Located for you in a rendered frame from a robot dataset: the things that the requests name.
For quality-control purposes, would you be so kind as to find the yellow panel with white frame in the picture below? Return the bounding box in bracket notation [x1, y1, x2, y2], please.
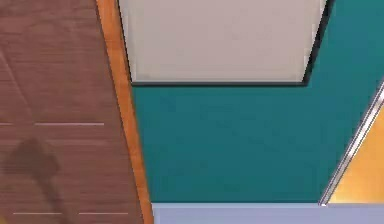
[318, 77, 384, 206]

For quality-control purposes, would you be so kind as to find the pale grey cupboard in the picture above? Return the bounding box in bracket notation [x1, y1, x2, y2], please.
[117, 0, 336, 88]

